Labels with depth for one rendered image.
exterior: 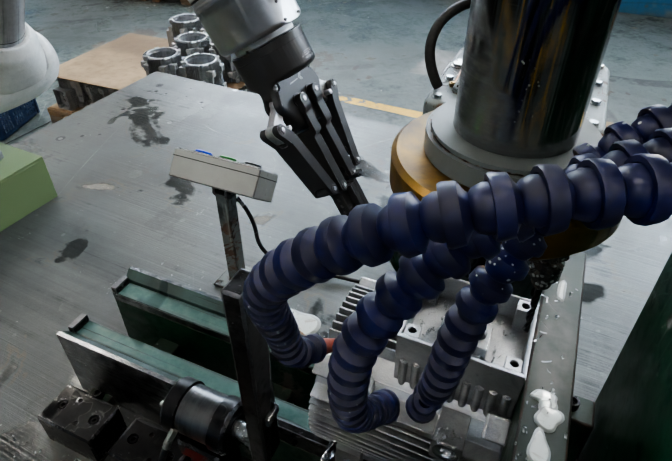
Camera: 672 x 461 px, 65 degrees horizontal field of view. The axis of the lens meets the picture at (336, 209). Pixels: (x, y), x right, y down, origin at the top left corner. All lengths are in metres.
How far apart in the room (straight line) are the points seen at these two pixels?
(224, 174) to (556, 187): 0.76
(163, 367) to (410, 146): 0.52
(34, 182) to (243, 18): 0.97
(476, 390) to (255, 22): 0.39
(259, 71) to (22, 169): 0.93
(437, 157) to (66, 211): 1.10
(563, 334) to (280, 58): 0.37
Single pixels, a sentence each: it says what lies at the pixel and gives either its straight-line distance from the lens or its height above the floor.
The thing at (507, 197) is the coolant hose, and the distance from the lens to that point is 0.16.
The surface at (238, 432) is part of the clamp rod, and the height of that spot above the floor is 1.02.
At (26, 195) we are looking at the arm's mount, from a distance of 1.40.
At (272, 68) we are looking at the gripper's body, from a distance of 0.51.
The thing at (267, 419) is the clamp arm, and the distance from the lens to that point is 0.55.
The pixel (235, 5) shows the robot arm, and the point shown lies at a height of 1.41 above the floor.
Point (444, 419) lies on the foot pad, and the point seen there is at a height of 1.08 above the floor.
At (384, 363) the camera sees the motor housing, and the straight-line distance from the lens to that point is 0.58.
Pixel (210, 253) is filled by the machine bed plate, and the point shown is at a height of 0.80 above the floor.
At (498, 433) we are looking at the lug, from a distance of 0.55.
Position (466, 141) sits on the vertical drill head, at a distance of 0.39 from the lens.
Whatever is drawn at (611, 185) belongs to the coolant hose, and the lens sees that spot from 0.17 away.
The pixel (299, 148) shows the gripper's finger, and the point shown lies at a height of 1.29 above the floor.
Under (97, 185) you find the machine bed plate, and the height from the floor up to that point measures 0.80.
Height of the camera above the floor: 1.54
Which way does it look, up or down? 37 degrees down
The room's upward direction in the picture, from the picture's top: straight up
